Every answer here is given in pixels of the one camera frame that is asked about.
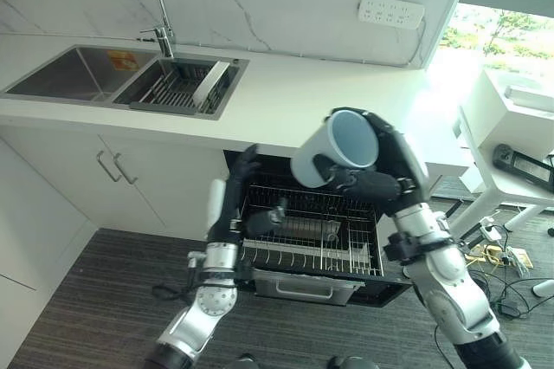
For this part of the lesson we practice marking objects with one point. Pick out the sink drain rack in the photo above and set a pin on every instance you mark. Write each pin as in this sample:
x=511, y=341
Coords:
x=182, y=87

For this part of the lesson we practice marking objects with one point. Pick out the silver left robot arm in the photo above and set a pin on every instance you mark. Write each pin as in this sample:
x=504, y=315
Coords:
x=203, y=295

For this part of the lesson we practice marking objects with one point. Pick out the orange sink sticker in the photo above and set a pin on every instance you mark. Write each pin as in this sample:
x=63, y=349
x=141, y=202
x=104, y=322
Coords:
x=123, y=60

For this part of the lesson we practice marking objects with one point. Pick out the dishwasher drawer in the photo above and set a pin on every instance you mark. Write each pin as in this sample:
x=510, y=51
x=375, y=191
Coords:
x=311, y=252

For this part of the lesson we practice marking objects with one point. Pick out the white box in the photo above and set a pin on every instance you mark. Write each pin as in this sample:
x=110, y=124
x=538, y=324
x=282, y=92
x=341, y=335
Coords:
x=530, y=94

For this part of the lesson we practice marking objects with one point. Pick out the white desk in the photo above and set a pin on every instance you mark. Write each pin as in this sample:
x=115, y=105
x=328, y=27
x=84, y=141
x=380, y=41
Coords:
x=506, y=135

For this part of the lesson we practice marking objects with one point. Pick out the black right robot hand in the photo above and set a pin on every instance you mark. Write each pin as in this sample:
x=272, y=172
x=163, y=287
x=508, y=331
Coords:
x=391, y=165

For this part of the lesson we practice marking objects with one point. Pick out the white cabinet door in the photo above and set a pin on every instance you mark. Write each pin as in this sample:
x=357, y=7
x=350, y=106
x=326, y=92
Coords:
x=173, y=187
x=60, y=178

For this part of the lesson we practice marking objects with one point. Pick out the yellow packet on floor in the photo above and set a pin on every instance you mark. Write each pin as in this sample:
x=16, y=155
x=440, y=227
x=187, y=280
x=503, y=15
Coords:
x=493, y=253

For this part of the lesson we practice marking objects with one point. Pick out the white cup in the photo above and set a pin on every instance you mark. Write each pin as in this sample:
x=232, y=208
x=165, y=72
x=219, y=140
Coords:
x=331, y=148

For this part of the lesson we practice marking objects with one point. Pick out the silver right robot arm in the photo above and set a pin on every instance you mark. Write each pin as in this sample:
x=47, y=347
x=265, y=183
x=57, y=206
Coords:
x=450, y=282

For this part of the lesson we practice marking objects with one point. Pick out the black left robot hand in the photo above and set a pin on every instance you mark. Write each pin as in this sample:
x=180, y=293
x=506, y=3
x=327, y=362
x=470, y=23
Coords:
x=242, y=189

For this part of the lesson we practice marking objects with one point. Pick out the stainless steel double sink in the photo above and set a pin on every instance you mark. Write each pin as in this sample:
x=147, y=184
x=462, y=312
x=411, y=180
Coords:
x=121, y=79

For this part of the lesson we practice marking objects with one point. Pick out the chrome gooseneck faucet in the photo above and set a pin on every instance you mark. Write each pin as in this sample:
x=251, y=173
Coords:
x=151, y=5

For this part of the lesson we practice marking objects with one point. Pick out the white floor power strip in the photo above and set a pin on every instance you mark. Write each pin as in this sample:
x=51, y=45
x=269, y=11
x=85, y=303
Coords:
x=490, y=228

